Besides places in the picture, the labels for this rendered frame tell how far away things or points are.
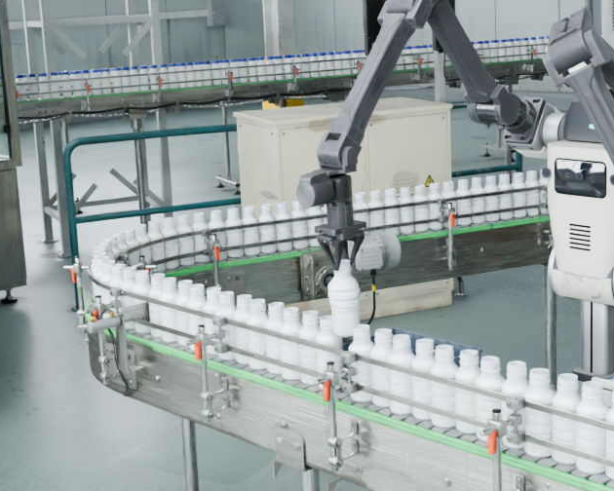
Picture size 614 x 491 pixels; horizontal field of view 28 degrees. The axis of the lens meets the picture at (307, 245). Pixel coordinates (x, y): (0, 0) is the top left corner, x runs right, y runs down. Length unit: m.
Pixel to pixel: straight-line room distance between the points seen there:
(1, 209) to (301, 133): 2.11
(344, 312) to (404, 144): 4.29
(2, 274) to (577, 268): 5.33
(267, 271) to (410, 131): 2.90
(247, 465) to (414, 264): 1.18
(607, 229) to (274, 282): 1.58
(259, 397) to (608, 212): 0.92
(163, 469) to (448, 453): 2.68
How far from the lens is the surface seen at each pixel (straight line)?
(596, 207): 2.90
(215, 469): 5.01
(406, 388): 2.58
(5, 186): 7.76
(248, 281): 4.13
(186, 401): 3.16
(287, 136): 6.59
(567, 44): 2.40
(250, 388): 2.93
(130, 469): 5.09
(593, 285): 2.96
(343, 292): 2.65
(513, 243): 4.60
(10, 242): 7.82
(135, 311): 3.26
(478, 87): 2.93
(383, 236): 4.20
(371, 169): 6.83
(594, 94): 2.40
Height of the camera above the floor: 1.90
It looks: 12 degrees down
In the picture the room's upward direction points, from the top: 3 degrees counter-clockwise
